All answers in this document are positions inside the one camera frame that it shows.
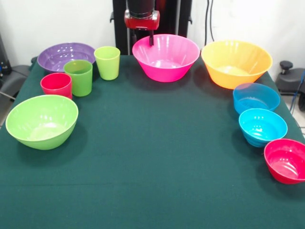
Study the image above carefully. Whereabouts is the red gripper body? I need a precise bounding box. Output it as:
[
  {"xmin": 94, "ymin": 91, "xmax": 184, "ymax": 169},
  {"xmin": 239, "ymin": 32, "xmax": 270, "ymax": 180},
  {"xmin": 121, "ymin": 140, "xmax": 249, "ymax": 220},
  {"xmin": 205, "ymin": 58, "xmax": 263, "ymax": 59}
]
[{"xmin": 124, "ymin": 10, "xmax": 161, "ymax": 31}]

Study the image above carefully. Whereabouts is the pink bowl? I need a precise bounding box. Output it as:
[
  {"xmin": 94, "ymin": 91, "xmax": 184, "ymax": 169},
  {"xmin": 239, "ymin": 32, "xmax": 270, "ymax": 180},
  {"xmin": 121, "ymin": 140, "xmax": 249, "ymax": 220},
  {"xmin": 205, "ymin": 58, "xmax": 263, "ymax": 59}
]
[{"xmin": 132, "ymin": 34, "xmax": 201, "ymax": 83}]

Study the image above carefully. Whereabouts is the light green cup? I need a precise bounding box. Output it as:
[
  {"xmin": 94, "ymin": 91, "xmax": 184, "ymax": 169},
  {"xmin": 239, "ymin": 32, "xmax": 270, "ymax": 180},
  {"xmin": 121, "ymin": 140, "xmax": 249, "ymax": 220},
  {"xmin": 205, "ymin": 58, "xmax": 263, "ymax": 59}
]
[{"xmin": 93, "ymin": 46, "xmax": 121, "ymax": 81}]

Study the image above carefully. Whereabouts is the dark green cup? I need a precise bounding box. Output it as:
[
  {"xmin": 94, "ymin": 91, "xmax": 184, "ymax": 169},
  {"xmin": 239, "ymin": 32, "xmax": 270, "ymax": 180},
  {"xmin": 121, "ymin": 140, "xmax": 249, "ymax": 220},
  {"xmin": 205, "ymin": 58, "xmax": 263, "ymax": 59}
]
[{"xmin": 63, "ymin": 60, "xmax": 93, "ymax": 97}]

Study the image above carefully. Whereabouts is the purple bowl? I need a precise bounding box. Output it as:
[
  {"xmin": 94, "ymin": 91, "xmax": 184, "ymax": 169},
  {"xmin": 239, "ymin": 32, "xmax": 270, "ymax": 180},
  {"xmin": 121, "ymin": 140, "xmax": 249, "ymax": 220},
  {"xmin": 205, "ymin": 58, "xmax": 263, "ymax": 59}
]
[{"xmin": 37, "ymin": 42, "xmax": 96, "ymax": 74}]

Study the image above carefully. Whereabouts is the orange bowl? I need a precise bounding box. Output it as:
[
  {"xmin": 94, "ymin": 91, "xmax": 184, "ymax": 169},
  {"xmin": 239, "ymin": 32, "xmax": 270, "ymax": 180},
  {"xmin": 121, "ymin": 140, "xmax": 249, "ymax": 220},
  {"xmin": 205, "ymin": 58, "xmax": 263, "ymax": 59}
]
[{"xmin": 201, "ymin": 40, "xmax": 273, "ymax": 90}]

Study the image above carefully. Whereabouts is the red cup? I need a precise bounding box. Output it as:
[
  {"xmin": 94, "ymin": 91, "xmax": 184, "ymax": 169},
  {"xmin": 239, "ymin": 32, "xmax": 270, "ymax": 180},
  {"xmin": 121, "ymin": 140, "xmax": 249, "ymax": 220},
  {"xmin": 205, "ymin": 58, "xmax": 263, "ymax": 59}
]
[{"xmin": 40, "ymin": 73, "xmax": 73, "ymax": 100}]

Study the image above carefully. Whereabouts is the translucent blue bowl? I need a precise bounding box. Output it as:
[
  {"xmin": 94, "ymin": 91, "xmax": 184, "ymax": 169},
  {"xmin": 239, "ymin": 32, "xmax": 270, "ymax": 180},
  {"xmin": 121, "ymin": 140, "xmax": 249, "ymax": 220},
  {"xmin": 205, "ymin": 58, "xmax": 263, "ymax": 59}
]
[{"xmin": 233, "ymin": 83, "xmax": 281, "ymax": 115}]

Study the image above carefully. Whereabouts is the dark green table cloth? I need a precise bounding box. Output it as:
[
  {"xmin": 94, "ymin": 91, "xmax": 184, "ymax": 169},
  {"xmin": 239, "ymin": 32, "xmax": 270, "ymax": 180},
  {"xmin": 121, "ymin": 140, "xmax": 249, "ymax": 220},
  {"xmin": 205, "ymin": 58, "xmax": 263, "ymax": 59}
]
[{"xmin": 0, "ymin": 54, "xmax": 305, "ymax": 229}]

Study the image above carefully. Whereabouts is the green bowl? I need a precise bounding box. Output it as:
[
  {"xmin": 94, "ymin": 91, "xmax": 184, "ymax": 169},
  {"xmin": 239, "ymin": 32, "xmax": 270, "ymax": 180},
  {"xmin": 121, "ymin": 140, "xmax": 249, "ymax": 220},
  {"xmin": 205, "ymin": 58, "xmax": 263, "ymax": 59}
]
[{"xmin": 5, "ymin": 94, "xmax": 79, "ymax": 151}]

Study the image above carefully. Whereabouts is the turquoise bowl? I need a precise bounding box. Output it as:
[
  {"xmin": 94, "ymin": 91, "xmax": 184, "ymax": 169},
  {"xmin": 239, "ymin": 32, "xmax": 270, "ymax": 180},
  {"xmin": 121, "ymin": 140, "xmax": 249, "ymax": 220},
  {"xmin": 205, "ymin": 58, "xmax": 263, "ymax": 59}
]
[{"xmin": 238, "ymin": 108, "xmax": 288, "ymax": 148}]

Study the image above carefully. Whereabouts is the red bowl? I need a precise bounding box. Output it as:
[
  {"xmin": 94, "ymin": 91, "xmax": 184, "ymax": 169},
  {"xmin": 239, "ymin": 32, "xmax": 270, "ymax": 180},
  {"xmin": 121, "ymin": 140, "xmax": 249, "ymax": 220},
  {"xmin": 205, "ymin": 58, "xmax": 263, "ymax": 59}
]
[{"xmin": 264, "ymin": 138, "xmax": 305, "ymax": 185}]

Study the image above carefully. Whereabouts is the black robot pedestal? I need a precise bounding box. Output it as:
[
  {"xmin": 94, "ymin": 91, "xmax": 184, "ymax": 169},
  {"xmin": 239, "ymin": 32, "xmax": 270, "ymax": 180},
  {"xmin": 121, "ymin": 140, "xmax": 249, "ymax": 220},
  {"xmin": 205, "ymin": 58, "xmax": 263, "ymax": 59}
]
[{"xmin": 110, "ymin": 0, "xmax": 193, "ymax": 56}]

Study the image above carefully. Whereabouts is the black wall cable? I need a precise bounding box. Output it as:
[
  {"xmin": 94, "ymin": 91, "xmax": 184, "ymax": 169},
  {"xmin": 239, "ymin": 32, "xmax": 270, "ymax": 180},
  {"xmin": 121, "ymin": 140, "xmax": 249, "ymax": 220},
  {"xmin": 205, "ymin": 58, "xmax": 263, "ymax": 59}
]
[{"xmin": 205, "ymin": 0, "xmax": 215, "ymax": 46}]

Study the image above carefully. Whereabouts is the dark grey pedestal leg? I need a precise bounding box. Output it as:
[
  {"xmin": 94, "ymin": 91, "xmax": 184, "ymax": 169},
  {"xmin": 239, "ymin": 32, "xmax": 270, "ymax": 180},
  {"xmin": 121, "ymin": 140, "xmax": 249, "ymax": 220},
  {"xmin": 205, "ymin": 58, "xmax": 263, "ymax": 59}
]
[
  {"xmin": 0, "ymin": 64, "xmax": 31, "ymax": 101},
  {"xmin": 276, "ymin": 61, "xmax": 305, "ymax": 96}
]

